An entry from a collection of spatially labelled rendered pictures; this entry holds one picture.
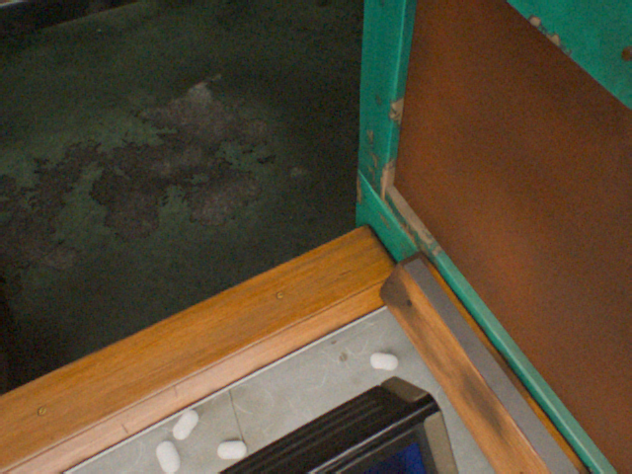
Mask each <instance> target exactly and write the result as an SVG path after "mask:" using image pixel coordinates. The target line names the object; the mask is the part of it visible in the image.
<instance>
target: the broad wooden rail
mask: <svg viewBox="0 0 632 474"><path fill-rule="evenodd" d="M396 266H397V263H396V262H395V261H394V259H393V258H392V256H391V255H390V253H389V252H388V251H387V249H386V248H385V246H384V245H383V243H381V242H380V239H379V237H378V236H377V234H376V233H375V231H374V230H373V229H372V227H371V226H370V225H369V224H365V225H363V226H362V227H360V228H357V229H355V230H353V231H351V232H349V233H348V234H346V235H344V236H341V237H339V238H337V239H335V240H333V241H331V242H329V243H324V244H322V245H320V246H318V247H317V248H315V249H313V250H310V251H308V252H306V253H304V254H302V255H300V256H298V257H295V258H293V259H291V260H289V261H287V262H286V263H284V264H282V265H279V266H277V267H275V268H273V269H271V270H269V271H267V272H265V273H262V274H258V275H256V276H254V277H252V278H249V279H247V280H245V281H243V282H241V283H239V284H237V285H235V286H232V287H230V288H228V289H226V290H224V291H222V292H220V293H217V294H215V295H213V296H211V297H210V298H209V299H207V300H205V301H202V302H200V303H198V304H196V305H194V306H192V307H190V308H188V309H185V310H183V311H181V312H179V313H177V314H175V315H173V316H170V317H168V318H166V319H164V320H162V321H160V322H158V323H156V324H153V325H151V326H149V327H147V328H145V329H143V330H141V331H139V332H136V333H134V334H132V335H130V336H128V337H126V338H123V339H120V340H118V341H116V342H114V343H112V344H110V345H108V346H106V347H103V348H101V349H99V350H97V351H95V352H93V353H91V354H89V355H86V356H84V357H82V358H80V359H78V360H76V361H74V362H72V363H69V364H67V365H64V366H62V367H61V368H59V369H57V370H54V371H52V372H50V373H48V374H47V375H45V376H43V377H41V378H39V379H36V380H34V381H32V382H29V383H27V384H25V385H23V386H21V387H18V388H15V390H13V391H11V392H9V393H7V394H5V395H1V396H0V474H63V473H64V472H67V471H69V470H71V469H73V468H75V467H77V466H79V465H81V463H83V462H85V461H87V460H89V459H91V458H93V457H95V456H97V455H99V454H101V453H102V452H104V451H106V450H108V449H110V448H112V447H114V446H116V445H118V444H120V443H122V442H124V441H126V440H127V439H129V438H131V437H133V436H135V435H138V434H140V433H142V432H144V431H146V430H148V429H150V428H152V427H154V426H155V425H157V423H159V422H161V421H163V420H165V419H167V418H169V417H171V416H174V415H176V414H178V413H180V412H182V411H184V410H186V409H188V408H190V407H191V406H193V405H195V404H197V403H199V402H201V401H203V400H205V399H207V397H209V396H211V395H213V394H215V393H217V392H219V391H221V390H223V389H224V388H226V387H227V386H229V385H231V384H233V383H235V382H237V381H239V380H241V379H243V378H245V377H247V376H249V375H251V374H253V373H255V372H257V371H259V370H261V369H263V368H265V367H267V366H269V365H271V364H273V363H275V362H277V361H279V360H281V359H282V358H284V357H286V356H289V355H291V354H292V353H294V352H296V351H298V350H300V349H302V348H304V347H306V346H308V345H312V344H314V343H316V342H317V341H319V340H321V339H323V338H325V337H327V336H329V335H331V334H333V333H335V332H337V331H339V330H341V329H343V328H345V327H347V326H349V325H350V324H351V323H353V322H355V321H357V320H359V319H360V318H362V317H364V316H366V315H368V314H370V313H372V312H374V311H376V310H378V309H382V308H384V307H385V305H384V303H383V300H382V299H381V297H380V296H379V294H380V288H381V286H382V284H383V283H384V282H385V280H386V279H387V277H388V276H389V275H390V274H391V273H392V271H393V270H394V269H395V267H396Z"/></svg>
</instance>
